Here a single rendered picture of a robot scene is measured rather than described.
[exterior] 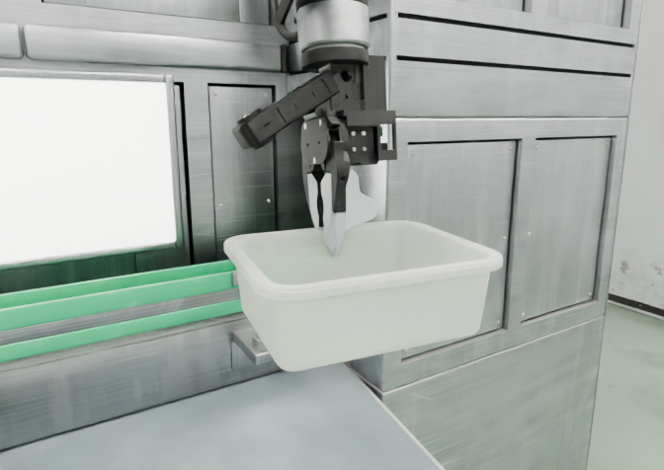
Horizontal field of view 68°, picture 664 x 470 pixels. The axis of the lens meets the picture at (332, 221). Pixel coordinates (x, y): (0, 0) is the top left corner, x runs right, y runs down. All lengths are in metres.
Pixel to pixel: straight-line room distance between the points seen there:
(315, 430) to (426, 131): 0.52
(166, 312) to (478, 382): 0.64
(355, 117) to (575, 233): 0.85
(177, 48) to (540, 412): 1.14
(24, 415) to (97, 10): 0.68
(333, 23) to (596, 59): 0.81
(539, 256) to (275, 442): 0.69
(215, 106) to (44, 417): 0.64
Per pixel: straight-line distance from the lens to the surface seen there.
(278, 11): 1.08
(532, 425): 1.35
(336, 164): 0.48
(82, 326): 0.89
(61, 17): 1.04
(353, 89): 0.54
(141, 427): 0.92
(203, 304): 0.93
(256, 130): 0.49
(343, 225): 0.51
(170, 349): 0.92
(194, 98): 1.06
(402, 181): 0.84
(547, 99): 1.11
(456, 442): 1.16
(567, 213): 1.23
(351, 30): 0.52
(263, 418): 0.89
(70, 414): 0.93
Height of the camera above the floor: 1.24
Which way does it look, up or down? 12 degrees down
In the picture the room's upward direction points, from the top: straight up
